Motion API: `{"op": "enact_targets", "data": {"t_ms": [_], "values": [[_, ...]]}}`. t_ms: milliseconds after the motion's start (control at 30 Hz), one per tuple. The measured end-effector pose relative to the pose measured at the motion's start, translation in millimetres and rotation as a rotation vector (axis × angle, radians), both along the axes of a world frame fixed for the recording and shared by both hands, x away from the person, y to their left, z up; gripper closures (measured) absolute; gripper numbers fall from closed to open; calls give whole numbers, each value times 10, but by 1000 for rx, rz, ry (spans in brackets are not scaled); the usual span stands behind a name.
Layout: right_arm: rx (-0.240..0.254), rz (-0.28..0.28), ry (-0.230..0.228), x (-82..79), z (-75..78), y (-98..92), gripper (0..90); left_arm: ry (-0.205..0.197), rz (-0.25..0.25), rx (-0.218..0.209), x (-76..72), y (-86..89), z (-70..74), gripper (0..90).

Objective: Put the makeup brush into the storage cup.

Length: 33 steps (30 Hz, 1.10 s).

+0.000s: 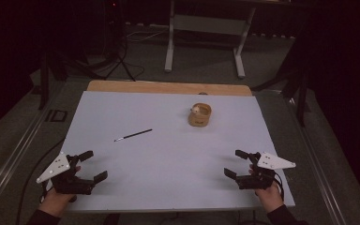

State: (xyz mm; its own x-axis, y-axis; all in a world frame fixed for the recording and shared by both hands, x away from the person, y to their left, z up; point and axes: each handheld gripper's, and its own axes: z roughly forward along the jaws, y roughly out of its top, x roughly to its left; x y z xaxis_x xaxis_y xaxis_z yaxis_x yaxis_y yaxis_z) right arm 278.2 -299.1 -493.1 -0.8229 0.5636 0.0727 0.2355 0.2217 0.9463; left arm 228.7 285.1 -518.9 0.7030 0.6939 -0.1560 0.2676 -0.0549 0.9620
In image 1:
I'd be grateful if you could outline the person's left hand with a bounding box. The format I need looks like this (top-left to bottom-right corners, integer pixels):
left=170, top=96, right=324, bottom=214
left=37, top=165, right=83, bottom=218

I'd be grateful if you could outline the black stand post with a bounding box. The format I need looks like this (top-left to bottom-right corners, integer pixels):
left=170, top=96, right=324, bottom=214
left=294, top=71, right=311, bottom=128
left=37, top=50, right=52, bottom=111

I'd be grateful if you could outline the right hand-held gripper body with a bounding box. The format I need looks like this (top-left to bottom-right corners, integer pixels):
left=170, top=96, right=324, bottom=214
left=235, top=151, right=297, bottom=191

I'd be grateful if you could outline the white floor cable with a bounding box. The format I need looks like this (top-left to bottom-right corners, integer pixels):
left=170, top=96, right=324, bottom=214
left=125, top=29, right=170, bottom=43

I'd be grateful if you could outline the person's right hand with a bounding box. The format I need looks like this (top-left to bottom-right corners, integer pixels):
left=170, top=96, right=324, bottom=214
left=247, top=164, right=285, bottom=214

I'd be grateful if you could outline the white board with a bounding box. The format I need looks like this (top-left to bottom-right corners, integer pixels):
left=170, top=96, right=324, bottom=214
left=37, top=91, right=295, bottom=214

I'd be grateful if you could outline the grey metal stand frame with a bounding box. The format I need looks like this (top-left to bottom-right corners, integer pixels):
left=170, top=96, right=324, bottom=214
left=164, top=0, right=257, bottom=79

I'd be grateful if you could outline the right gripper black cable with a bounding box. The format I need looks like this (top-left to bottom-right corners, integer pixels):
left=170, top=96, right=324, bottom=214
left=273, top=172, right=286, bottom=202

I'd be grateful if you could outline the black floor plate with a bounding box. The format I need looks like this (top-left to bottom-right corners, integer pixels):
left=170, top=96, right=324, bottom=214
left=45, top=109, right=68, bottom=123

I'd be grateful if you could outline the black pen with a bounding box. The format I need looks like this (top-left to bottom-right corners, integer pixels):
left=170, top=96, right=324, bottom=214
left=113, top=127, right=154, bottom=143

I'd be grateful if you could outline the metal floor rail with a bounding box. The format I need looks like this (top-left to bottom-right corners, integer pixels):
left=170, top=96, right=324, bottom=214
left=0, top=93, right=60, bottom=217
left=285, top=97, right=348, bottom=225

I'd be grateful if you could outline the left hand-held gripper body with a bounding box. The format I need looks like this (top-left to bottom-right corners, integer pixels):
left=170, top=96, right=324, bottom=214
left=36, top=151, right=97, bottom=196

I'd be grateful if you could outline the wooden pen holder cup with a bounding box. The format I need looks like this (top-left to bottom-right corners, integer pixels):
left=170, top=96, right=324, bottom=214
left=187, top=102, right=213, bottom=128

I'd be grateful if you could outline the black tripod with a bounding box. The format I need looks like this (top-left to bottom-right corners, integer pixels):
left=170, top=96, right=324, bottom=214
left=102, top=0, right=145, bottom=83

